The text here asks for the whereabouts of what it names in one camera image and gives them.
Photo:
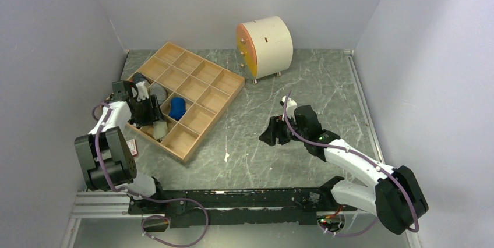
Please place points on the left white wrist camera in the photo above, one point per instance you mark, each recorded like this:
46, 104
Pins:
143, 90

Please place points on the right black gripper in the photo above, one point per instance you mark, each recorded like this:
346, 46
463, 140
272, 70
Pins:
275, 129

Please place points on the dark striped rolled sock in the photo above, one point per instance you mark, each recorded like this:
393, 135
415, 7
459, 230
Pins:
139, 77

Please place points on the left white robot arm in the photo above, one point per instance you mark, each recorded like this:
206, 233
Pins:
105, 159

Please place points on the cream cylindrical drawer cabinet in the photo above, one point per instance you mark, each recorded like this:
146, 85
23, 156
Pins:
265, 45

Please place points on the blue underwear white trim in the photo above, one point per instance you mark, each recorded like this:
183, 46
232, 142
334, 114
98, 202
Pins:
177, 108

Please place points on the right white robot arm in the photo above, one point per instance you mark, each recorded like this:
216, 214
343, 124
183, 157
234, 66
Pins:
391, 194

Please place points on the grey rolled sock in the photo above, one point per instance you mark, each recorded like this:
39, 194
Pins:
160, 92

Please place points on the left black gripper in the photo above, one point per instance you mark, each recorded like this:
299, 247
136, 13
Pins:
154, 113

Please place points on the cream cloth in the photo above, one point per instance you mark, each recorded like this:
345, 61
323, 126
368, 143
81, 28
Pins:
160, 130

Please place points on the wooden compartment tray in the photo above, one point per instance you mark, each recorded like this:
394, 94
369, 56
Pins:
207, 88

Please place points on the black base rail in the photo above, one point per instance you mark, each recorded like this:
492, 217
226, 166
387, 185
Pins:
185, 208

